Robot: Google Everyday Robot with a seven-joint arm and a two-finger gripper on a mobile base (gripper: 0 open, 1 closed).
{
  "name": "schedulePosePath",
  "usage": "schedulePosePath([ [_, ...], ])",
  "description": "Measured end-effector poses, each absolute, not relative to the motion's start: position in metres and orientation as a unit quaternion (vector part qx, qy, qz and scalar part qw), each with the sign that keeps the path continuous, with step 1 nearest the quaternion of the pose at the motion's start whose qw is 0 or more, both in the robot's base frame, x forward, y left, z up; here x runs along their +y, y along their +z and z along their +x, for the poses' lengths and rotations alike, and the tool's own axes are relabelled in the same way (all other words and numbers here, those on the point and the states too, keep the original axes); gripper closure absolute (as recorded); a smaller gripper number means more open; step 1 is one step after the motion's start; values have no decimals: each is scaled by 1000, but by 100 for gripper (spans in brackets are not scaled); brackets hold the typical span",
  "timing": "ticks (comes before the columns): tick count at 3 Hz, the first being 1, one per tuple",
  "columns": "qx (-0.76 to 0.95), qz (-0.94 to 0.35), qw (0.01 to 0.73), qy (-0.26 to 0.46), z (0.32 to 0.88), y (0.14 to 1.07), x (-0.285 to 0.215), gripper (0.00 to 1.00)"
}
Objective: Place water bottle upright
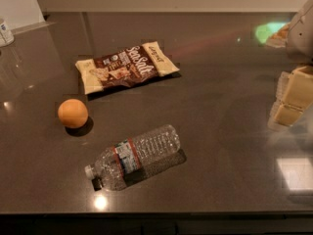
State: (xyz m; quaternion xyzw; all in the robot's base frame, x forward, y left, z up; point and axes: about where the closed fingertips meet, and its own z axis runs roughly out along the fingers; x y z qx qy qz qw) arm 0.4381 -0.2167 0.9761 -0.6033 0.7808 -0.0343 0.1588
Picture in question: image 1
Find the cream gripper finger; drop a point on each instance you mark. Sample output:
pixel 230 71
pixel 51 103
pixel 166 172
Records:
pixel 282 117
pixel 295 89

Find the clear plastic water bottle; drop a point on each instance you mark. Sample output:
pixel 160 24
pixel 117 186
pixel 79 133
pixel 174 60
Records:
pixel 122 160

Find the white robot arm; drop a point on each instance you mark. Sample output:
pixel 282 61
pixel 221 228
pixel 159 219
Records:
pixel 297 37

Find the brown sea salt snack bag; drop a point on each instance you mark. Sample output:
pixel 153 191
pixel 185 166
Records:
pixel 127 68

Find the orange fruit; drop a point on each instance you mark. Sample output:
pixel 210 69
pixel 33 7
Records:
pixel 72 113

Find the white container at left edge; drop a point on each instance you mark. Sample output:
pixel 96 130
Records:
pixel 6 36

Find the white board leaning on wall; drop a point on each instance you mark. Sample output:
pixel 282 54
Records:
pixel 20 13

